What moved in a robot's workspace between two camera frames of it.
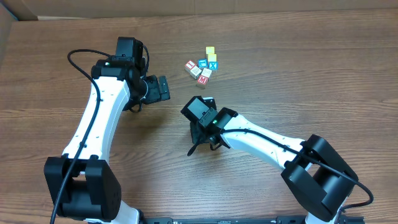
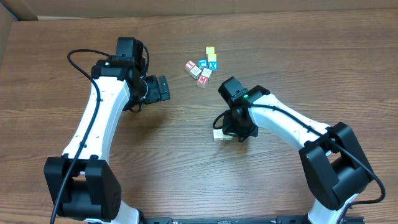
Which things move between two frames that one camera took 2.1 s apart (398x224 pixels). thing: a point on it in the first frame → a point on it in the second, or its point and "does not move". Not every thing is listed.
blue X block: [213, 65] does not move
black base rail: [342, 219] does not move
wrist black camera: [201, 109] → [232, 93]
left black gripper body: [153, 93] does not move
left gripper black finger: [163, 88] does not move
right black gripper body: [199, 135] → [234, 125]
